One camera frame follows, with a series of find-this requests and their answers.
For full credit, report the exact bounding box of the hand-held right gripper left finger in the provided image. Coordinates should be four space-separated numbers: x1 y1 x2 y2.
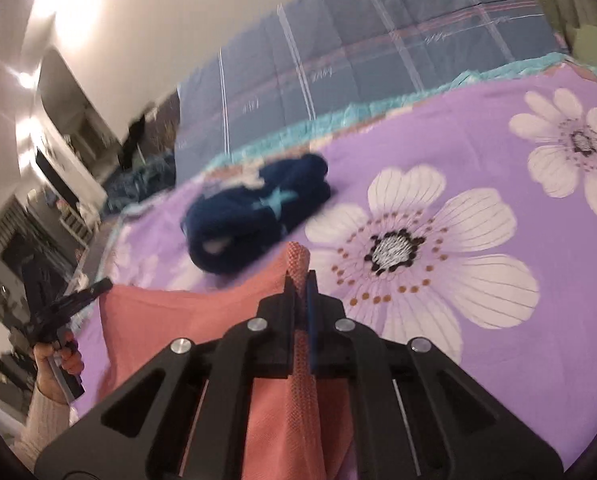
33 272 299 480

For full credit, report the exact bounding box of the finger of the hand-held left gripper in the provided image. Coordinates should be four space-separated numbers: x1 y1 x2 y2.
53 277 114 320

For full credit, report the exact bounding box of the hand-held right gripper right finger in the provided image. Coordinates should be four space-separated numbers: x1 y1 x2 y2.
306 270 564 480

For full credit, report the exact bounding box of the salmon long-sleeve shirt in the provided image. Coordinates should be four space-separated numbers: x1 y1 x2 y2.
98 242 359 480

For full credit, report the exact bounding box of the person's left forearm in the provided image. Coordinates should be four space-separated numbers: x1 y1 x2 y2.
14 384 73 473

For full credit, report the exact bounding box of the person's left hand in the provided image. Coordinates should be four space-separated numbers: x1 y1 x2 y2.
33 331 85 404

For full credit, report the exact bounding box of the dark shelving unit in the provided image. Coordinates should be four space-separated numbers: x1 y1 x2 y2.
0 197 86 321

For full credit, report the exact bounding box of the teal fuzzy blanket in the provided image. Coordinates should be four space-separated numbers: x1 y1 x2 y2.
103 152 178 216

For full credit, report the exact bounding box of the navy star-print garment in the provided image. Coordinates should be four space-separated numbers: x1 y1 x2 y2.
181 154 332 276

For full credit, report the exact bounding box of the black garment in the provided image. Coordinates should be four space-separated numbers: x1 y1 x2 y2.
120 112 150 168

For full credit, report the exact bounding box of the purple floral bed sheet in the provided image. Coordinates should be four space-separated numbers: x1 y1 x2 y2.
71 62 597 471

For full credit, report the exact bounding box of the arched doorway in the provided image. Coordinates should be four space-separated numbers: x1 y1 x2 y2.
31 47 122 198

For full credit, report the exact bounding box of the dark patterned blanket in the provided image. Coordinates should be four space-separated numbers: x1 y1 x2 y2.
146 92 182 161

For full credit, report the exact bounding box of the blue plaid pillow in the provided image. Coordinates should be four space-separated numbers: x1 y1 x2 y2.
175 0 564 181

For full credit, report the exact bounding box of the green pillow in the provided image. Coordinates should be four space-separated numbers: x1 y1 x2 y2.
566 25 597 75

